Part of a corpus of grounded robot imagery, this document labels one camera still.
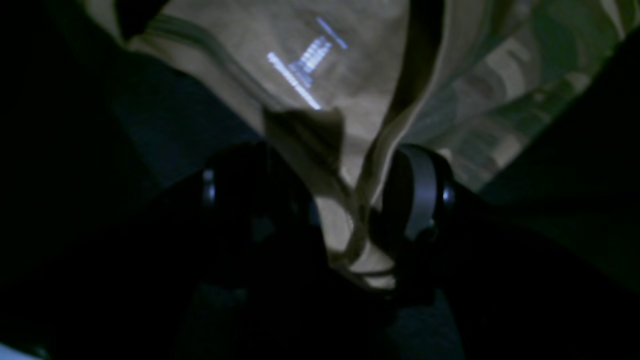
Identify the black table cloth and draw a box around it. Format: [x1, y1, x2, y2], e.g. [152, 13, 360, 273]
[1, 0, 639, 360]

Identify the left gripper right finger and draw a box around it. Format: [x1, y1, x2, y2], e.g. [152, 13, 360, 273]
[370, 145, 457, 260]

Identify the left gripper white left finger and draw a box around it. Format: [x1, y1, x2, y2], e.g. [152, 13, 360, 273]
[202, 142, 321, 281]

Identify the camouflage t-shirt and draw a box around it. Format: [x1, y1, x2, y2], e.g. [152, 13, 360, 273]
[79, 0, 639, 291]

